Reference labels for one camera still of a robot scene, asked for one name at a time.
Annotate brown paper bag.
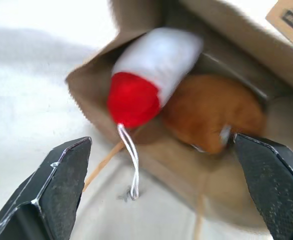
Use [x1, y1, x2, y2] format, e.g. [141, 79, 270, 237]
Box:
[65, 0, 293, 240]

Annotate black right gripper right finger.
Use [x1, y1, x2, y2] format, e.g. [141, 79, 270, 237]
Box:
[232, 132, 293, 240]

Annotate red and white plush toy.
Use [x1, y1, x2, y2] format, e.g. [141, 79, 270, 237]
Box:
[106, 26, 204, 202]

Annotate orange plush toy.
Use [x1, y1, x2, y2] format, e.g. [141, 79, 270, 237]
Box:
[162, 74, 265, 155]

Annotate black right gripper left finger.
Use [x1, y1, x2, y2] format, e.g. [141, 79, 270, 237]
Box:
[0, 136, 93, 240]

